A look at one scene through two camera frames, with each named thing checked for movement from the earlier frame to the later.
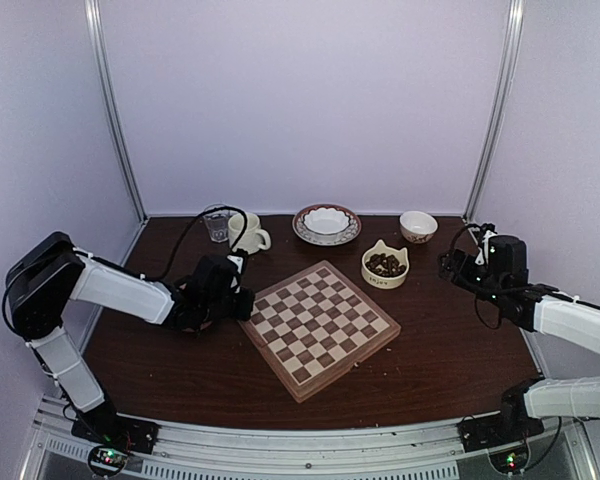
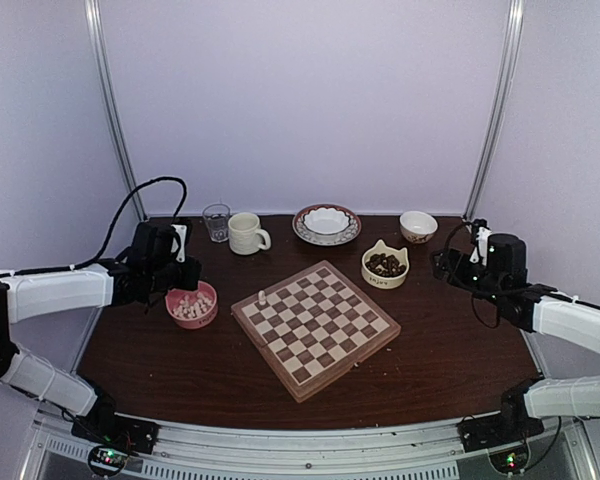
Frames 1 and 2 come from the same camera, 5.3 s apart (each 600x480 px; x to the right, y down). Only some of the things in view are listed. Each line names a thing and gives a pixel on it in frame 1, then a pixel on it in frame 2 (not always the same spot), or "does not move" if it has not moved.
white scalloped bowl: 326,224 does not move
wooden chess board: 317,328 does not move
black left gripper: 243,313 -> 190,282
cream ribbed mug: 254,238 does not move
